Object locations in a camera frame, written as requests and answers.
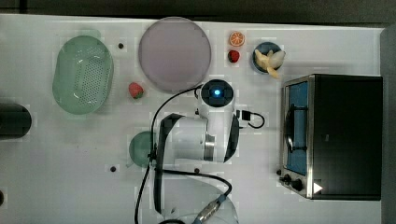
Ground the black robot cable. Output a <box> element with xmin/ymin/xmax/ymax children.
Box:
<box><xmin>134</xmin><ymin>84</ymin><xmax>266</xmax><ymax>224</ymax></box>

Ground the light red toy strawberry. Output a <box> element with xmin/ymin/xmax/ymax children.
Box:
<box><xmin>129</xmin><ymin>82</ymin><xmax>144</xmax><ymax>99</ymax></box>

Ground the dark blue bowl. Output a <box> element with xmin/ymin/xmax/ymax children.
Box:
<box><xmin>251</xmin><ymin>42</ymin><xmax>281</xmax><ymax>74</ymax></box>

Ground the black cylinder at table edge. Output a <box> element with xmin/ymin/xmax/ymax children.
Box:
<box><xmin>0</xmin><ymin>104</ymin><xmax>32</xmax><ymax>140</ymax></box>

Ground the toy orange slice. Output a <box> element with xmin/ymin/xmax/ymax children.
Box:
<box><xmin>229</xmin><ymin>31</ymin><xmax>245</xmax><ymax>47</ymax></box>

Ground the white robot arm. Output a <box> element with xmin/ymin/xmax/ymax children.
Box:
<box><xmin>152</xmin><ymin>79</ymin><xmax>239</xmax><ymax>224</ymax></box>

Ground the small green bowl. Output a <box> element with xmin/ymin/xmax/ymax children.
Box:
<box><xmin>126</xmin><ymin>131</ymin><xmax>151</xmax><ymax>168</ymax></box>

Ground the dark red toy strawberry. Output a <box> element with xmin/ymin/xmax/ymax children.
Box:
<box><xmin>228</xmin><ymin>50</ymin><xmax>240</xmax><ymax>63</ymax></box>

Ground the green perforated colander basket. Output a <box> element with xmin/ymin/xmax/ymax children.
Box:
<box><xmin>52</xmin><ymin>35</ymin><xmax>114</xmax><ymax>115</ymax></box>

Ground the silver toaster oven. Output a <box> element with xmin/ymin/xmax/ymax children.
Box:
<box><xmin>276</xmin><ymin>74</ymin><xmax>383</xmax><ymax>201</ymax></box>

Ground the round grey plate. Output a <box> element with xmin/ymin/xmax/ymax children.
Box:
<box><xmin>138</xmin><ymin>17</ymin><xmax>211</xmax><ymax>92</ymax></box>

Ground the peeled toy banana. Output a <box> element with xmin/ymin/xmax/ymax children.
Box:
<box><xmin>254</xmin><ymin>49</ymin><xmax>286</xmax><ymax>78</ymax></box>

